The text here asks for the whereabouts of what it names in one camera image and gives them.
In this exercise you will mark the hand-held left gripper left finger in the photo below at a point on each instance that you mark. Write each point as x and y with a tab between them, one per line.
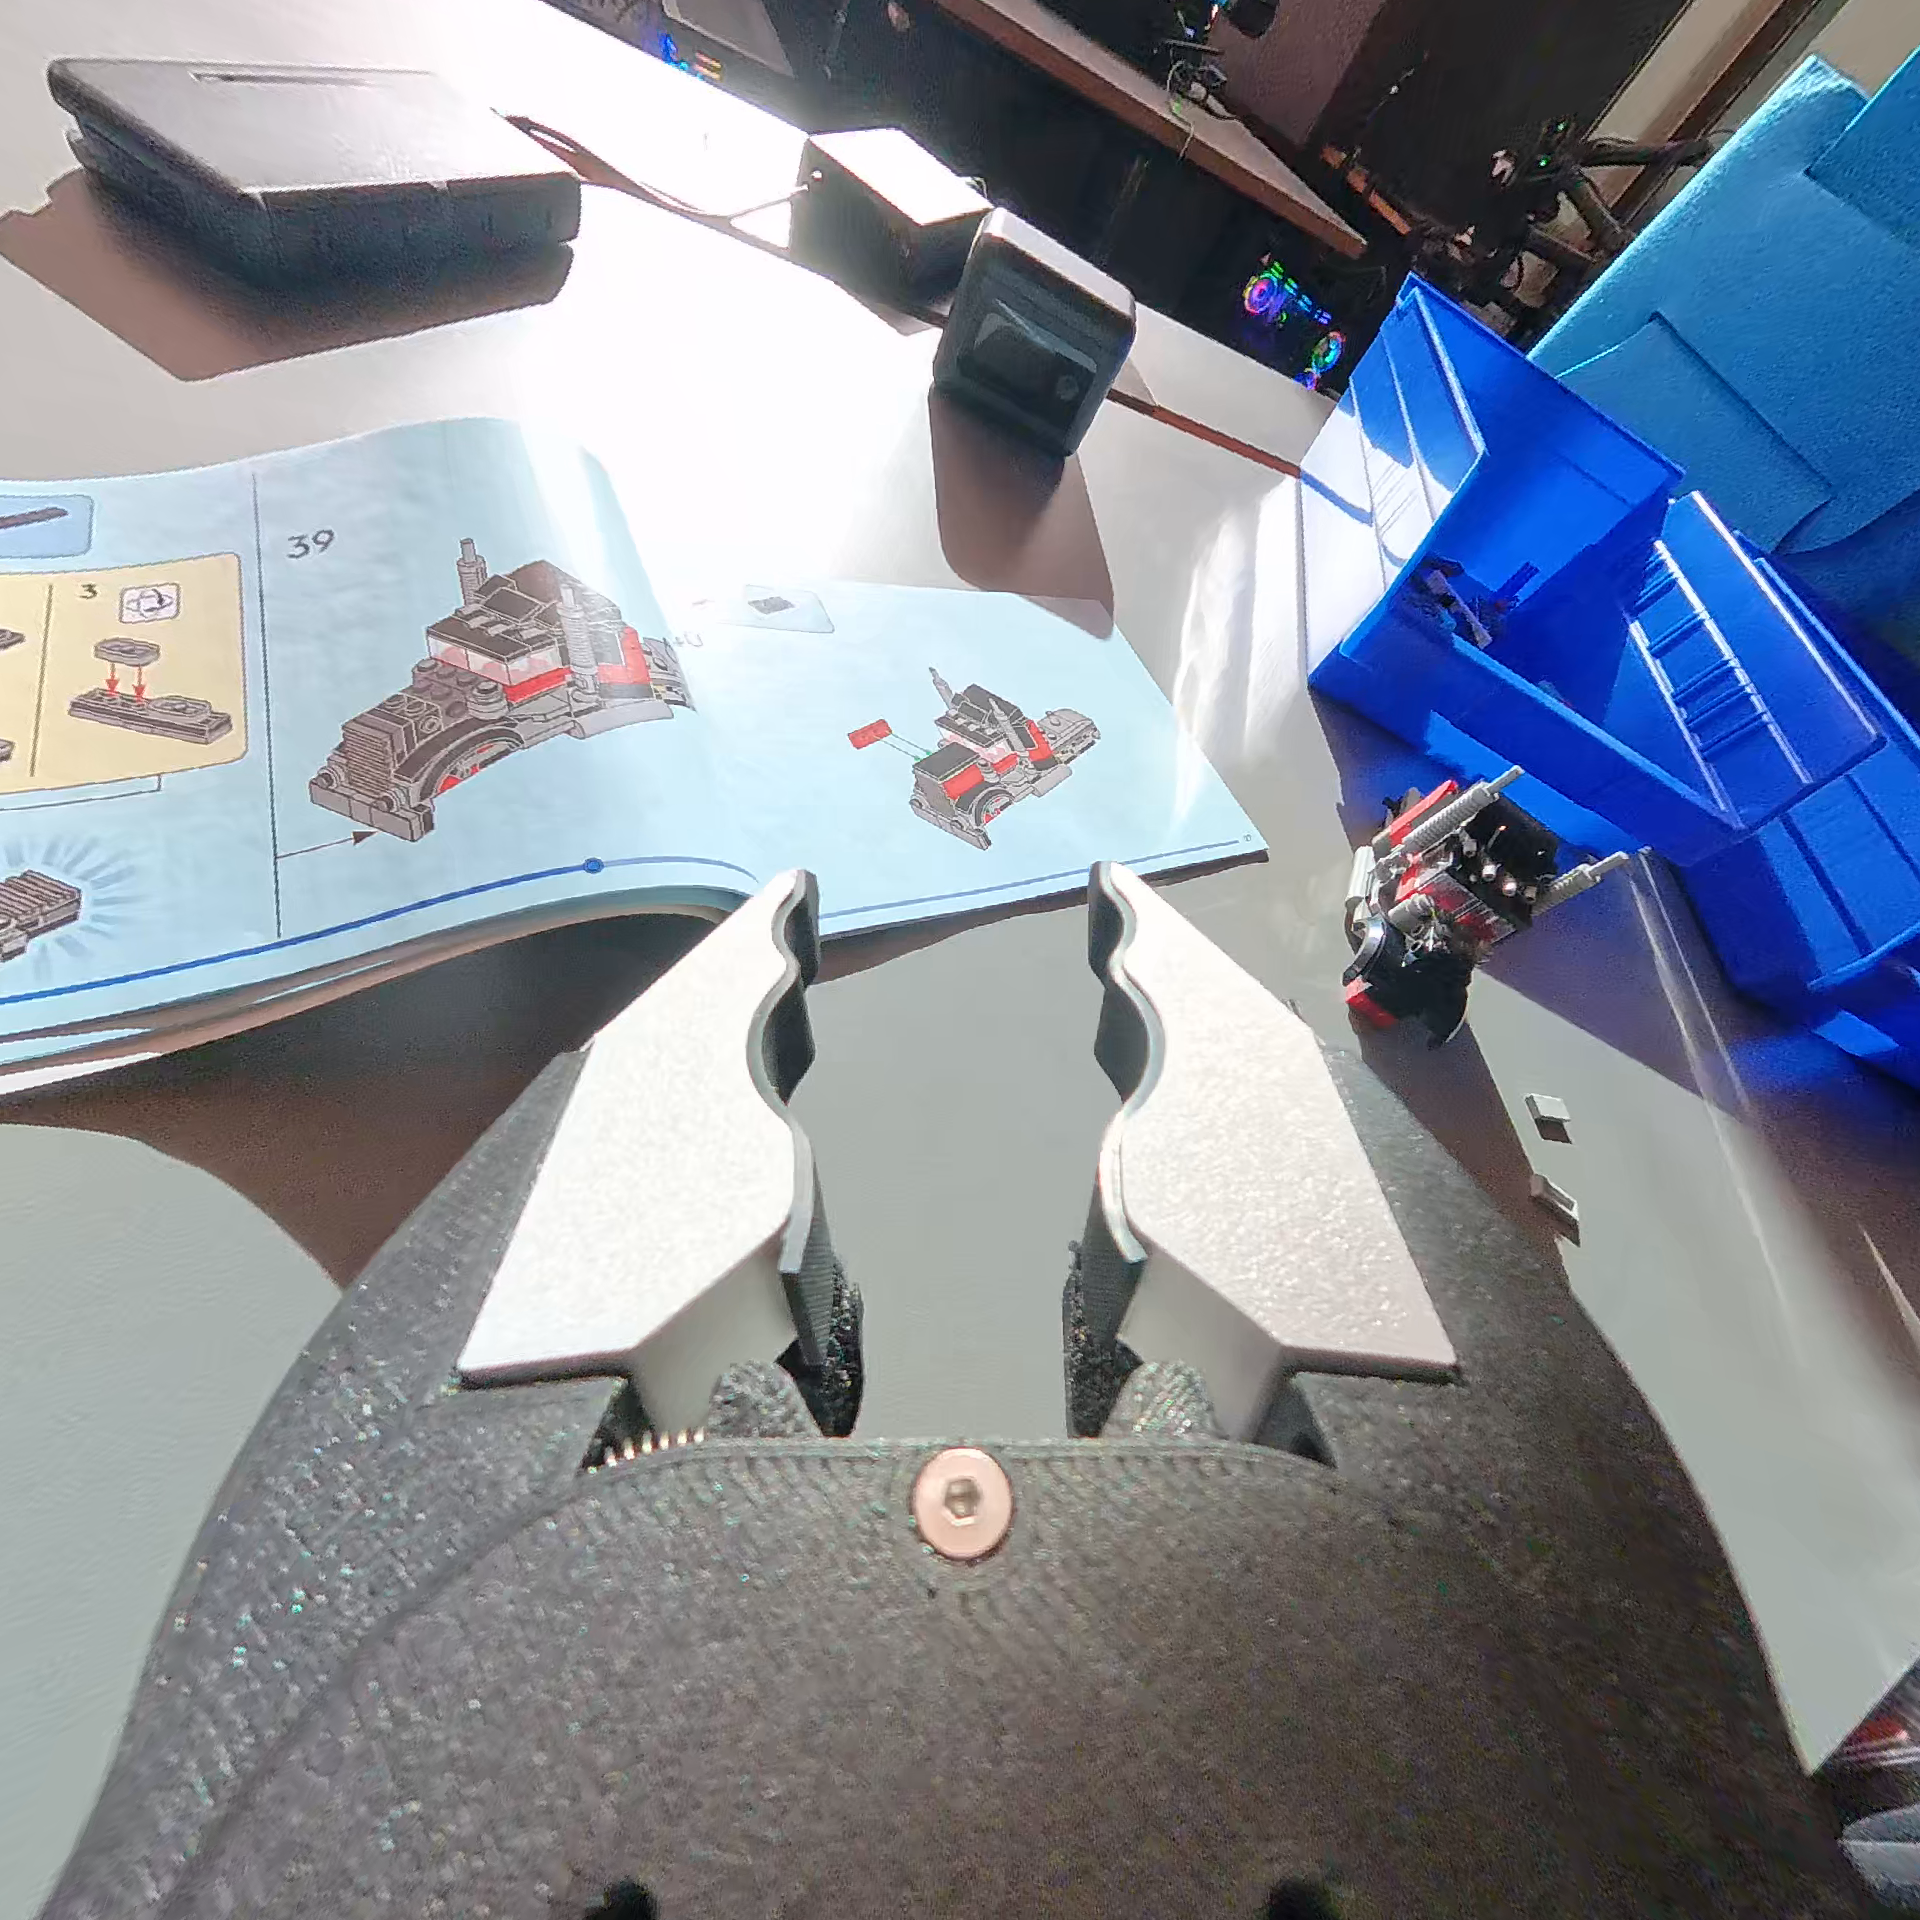
646	1201

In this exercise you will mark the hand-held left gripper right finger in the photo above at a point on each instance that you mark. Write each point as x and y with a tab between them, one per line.
1276	1201

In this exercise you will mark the black red toy brick truck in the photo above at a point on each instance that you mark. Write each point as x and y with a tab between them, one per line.
1441	901

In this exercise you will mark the light blue instruction booklet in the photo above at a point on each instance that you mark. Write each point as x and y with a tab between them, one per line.
750	751

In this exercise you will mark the blue plastic parts bin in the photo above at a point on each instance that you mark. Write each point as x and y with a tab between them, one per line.
1861	931
1500	706
1771	751

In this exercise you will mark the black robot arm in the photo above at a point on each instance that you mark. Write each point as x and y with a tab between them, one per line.
1545	195

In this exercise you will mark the grey desk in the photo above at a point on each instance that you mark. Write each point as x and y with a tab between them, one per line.
301	1277

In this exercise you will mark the red white card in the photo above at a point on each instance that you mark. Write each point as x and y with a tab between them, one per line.
1876	1770

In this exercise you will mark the rainbow lit computer case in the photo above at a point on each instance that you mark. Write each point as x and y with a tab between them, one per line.
1289	317

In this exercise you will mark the dark grey cube device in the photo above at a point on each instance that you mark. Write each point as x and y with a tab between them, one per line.
1036	331

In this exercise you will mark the blue felt bag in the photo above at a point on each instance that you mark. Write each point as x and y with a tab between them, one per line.
1725	301

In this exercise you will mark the black adapter box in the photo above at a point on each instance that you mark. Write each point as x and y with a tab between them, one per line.
886	211

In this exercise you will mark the long wooden table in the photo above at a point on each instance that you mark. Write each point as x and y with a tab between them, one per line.
1172	121

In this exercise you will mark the black flat power bank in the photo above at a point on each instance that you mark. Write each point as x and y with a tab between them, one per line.
301	166

